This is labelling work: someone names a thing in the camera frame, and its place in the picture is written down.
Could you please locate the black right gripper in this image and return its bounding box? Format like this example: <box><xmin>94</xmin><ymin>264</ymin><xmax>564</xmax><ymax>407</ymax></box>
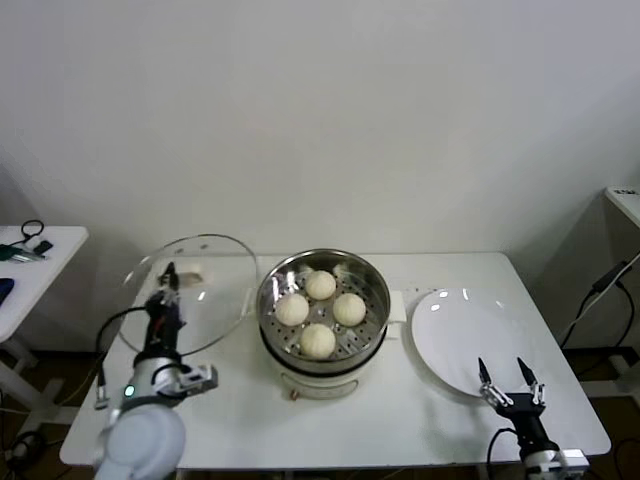
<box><xmin>478</xmin><ymin>357</ymin><xmax>552</xmax><ymax>454</ymax></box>

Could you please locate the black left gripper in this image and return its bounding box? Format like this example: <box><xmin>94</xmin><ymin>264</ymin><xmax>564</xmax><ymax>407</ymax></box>
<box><xmin>144</xmin><ymin>262</ymin><xmax>188</xmax><ymax>355</ymax></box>

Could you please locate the round glass pot lid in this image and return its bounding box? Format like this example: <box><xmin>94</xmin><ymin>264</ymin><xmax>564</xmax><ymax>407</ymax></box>
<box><xmin>119</xmin><ymin>232</ymin><xmax>259</xmax><ymax>357</ymax></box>

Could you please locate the white steamed baozi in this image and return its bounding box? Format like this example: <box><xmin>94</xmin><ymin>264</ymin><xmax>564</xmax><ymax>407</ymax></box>
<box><xmin>298</xmin><ymin>323</ymin><xmax>336</xmax><ymax>361</ymax></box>
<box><xmin>332</xmin><ymin>293</ymin><xmax>368</xmax><ymax>327</ymax></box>
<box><xmin>275</xmin><ymin>293</ymin><xmax>311</xmax><ymax>326</ymax></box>
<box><xmin>304</xmin><ymin>270</ymin><xmax>337</xmax><ymax>301</ymax></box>

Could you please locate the perforated steel steamer basket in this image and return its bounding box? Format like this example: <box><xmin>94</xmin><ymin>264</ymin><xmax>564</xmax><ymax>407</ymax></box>
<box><xmin>241</xmin><ymin>248</ymin><xmax>407</xmax><ymax>364</ymax></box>

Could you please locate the large white plate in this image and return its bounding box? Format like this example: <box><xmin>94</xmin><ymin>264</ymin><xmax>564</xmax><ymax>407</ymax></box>
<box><xmin>410</xmin><ymin>286</ymin><xmax>535</xmax><ymax>400</ymax></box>

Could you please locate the white side table with tools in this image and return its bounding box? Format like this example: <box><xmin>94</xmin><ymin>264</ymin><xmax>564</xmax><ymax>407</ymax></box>
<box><xmin>0</xmin><ymin>225</ymin><xmax>90</xmax><ymax>419</ymax></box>

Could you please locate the white electric cooker base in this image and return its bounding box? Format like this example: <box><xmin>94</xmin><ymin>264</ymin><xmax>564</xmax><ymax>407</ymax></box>
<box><xmin>259</xmin><ymin>319</ymin><xmax>404</xmax><ymax>402</ymax></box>

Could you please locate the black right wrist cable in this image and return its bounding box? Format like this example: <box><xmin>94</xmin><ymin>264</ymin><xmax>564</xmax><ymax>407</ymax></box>
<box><xmin>487</xmin><ymin>427</ymin><xmax>521</xmax><ymax>480</ymax></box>

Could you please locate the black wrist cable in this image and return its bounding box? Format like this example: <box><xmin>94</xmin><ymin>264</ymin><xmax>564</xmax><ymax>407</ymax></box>
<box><xmin>487</xmin><ymin>427</ymin><xmax>521</xmax><ymax>480</ymax></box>
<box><xmin>94</xmin><ymin>305</ymin><xmax>151</xmax><ymax>410</ymax></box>

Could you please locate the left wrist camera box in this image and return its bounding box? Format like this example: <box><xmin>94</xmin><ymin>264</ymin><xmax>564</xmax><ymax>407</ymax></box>
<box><xmin>174</xmin><ymin>364</ymin><xmax>220</xmax><ymax>398</ymax></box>

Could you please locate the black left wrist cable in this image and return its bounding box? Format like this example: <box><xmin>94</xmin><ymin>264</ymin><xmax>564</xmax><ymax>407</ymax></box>
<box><xmin>94</xmin><ymin>305</ymin><xmax>151</xmax><ymax>410</ymax></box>

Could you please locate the black power adapter cable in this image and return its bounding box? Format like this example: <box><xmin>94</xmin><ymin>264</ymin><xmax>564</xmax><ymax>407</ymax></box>
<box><xmin>557</xmin><ymin>249</ymin><xmax>640</xmax><ymax>351</ymax></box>

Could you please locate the black cable loop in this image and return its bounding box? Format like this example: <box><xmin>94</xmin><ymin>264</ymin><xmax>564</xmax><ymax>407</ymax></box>
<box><xmin>9</xmin><ymin>219</ymin><xmax>46</xmax><ymax>249</ymax></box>

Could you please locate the green handled tool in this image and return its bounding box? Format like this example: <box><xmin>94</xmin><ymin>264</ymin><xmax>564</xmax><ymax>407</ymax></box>
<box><xmin>0</xmin><ymin>243</ymin><xmax>50</xmax><ymax>263</ymax></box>

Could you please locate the black floor cable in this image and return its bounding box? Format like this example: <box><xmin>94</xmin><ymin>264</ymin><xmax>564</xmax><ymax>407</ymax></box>
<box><xmin>0</xmin><ymin>429</ymin><xmax>51</xmax><ymax>471</ymax></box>

